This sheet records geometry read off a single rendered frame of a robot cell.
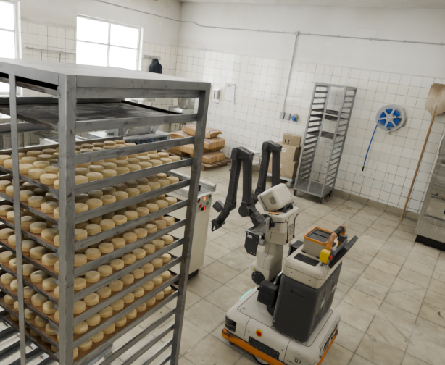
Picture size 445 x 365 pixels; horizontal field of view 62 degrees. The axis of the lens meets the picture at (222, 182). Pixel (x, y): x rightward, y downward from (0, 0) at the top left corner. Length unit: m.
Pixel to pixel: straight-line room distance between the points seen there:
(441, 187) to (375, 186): 1.44
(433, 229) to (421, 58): 2.48
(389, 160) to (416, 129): 0.60
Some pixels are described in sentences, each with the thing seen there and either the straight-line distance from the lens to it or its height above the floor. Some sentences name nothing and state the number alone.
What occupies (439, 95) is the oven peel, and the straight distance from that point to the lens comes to 6.22.
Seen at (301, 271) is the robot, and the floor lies 0.77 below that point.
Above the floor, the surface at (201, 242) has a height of 0.36.
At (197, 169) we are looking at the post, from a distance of 1.51.
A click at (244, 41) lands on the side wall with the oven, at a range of 7.44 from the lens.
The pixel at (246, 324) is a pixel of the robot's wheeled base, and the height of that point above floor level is 0.25.
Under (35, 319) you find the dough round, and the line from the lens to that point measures 1.52.
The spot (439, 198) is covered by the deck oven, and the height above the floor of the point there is 0.66.
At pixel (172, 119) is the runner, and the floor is 1.68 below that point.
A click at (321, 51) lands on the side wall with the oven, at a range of 6.73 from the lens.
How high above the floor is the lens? 1.89
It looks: 18 degrees down
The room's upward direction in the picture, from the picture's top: 8 degrees clockwise
